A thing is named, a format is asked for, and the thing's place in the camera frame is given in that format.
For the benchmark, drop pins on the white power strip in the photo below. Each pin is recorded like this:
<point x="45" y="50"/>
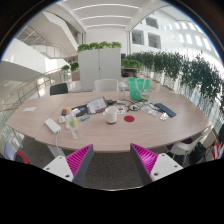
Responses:
<point x="53" y="126"/>

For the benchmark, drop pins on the white chair behind table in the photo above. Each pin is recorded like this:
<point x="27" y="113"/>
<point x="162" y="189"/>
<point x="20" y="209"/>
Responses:
<point x="106" y="85"/>

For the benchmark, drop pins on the clear glass pitcher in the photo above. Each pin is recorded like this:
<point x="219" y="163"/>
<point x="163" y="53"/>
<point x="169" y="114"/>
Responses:
<point x="122" y="88"/>

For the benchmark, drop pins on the black chair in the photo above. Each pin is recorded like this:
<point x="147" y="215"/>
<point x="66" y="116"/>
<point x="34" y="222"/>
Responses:
<point x="61" y="88"/>

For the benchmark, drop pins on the white ceramic mug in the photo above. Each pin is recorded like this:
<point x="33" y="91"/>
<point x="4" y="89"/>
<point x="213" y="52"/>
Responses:
<point x="111" y="114"/>

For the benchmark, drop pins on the red small object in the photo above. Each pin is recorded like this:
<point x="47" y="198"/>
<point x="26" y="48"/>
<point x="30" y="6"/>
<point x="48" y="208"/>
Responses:
<point x="64" y="112"/>

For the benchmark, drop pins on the dark blue phone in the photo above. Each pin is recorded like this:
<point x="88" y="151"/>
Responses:
<point x="165" y="109"/>

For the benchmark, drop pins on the white paper sheet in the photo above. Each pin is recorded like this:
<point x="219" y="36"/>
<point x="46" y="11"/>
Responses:
<point x="29" y="109"/>

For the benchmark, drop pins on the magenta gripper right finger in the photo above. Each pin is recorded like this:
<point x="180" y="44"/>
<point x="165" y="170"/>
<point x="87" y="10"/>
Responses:
<point x="152" y="166"/>

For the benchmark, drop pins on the small clear plastic bag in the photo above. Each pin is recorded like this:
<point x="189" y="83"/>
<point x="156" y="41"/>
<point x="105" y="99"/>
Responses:
<point x="164" y="116"/>

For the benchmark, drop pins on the green tote bag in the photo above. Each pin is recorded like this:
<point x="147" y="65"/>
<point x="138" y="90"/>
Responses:
<point x="139" y="88"/>

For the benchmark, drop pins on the clear plastic water bottle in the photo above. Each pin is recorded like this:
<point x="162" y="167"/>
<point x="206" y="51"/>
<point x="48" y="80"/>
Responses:
<point x="74" y="126"/>

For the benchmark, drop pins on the hedge planter row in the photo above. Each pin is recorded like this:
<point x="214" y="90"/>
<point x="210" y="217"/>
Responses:
<point x="193" y="73"/>

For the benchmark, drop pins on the white chair at right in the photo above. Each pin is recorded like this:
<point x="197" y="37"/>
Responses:
<point x="184" y="148"/>

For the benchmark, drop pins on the red round coaster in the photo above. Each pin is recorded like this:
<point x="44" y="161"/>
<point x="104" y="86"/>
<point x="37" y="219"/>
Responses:
<point x="129" y="118"/>

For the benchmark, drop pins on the white cabinet with plants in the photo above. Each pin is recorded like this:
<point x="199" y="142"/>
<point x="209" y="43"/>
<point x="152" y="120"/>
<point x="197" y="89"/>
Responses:
<point x="98" y="62"/>

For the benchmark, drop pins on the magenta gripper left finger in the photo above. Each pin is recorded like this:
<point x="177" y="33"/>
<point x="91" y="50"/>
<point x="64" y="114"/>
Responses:
<point x="72" y="167"/>

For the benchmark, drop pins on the blue marker pen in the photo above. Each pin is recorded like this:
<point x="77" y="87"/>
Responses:
<point x="85" y="118"/>

